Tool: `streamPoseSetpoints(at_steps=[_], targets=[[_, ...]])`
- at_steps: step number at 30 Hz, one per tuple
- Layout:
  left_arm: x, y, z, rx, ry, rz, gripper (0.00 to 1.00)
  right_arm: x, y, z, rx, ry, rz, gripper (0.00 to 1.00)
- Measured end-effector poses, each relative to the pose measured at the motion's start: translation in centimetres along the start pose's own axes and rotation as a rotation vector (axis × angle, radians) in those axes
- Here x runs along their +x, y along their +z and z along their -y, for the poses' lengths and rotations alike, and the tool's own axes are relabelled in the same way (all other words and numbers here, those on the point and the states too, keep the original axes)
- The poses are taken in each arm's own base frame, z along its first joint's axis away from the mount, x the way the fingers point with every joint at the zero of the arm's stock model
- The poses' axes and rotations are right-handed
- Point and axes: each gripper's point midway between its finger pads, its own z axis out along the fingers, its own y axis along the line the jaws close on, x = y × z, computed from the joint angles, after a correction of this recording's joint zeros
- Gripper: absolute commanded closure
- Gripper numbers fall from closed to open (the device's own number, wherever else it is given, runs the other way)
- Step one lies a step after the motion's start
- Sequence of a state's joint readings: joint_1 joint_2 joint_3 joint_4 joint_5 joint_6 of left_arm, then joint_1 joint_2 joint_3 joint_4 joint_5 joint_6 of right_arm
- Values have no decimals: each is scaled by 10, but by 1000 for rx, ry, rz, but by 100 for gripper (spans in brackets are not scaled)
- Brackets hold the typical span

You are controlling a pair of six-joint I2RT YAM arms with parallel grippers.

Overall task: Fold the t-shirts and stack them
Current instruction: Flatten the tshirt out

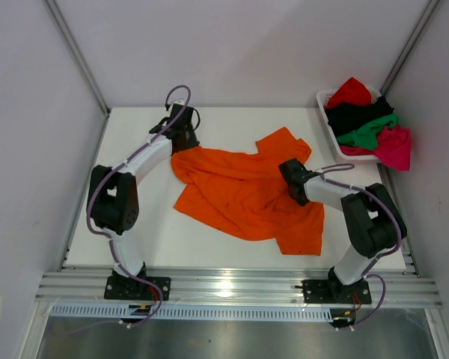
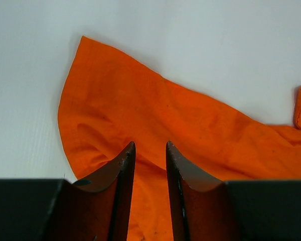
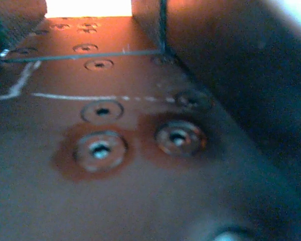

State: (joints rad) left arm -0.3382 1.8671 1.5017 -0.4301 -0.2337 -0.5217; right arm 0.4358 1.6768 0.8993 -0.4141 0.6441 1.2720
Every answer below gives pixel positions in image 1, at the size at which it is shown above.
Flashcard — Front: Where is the slotted grey cable duct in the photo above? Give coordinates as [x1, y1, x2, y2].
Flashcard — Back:
[50, 303, 333, 322]

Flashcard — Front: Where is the aluminium mounting rail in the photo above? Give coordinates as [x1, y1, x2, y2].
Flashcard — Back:
[35, 267, 443, 309]

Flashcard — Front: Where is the magenta t shirt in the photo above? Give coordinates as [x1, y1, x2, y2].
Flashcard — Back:
[340, 125, 412, 171]

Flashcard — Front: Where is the black t shirt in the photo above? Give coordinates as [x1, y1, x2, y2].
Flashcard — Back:
[325, 96, 394, 137]

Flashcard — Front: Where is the white plastic laundry basket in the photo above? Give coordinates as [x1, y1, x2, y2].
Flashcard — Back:
[316, 88, 381, 165]

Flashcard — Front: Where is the red t shirt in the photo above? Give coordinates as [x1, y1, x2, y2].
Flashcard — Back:
[325, 77, 372, 109]

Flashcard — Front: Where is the orange t shirt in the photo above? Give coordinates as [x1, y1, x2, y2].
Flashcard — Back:
[171, 127, 325, 256]

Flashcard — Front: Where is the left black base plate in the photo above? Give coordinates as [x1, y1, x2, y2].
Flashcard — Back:
[104, 275, 171, 301]

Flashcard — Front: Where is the green t shirt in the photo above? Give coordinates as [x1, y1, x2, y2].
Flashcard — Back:
[337, 114, 399, 150]

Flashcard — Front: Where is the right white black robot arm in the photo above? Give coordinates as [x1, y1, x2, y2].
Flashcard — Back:
[278, 159, 407, 304]

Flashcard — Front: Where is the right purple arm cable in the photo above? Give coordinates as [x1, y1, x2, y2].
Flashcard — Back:
[320, 163, 403, 332]

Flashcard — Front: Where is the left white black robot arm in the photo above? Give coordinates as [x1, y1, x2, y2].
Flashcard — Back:
[86, 102, 201, 299]

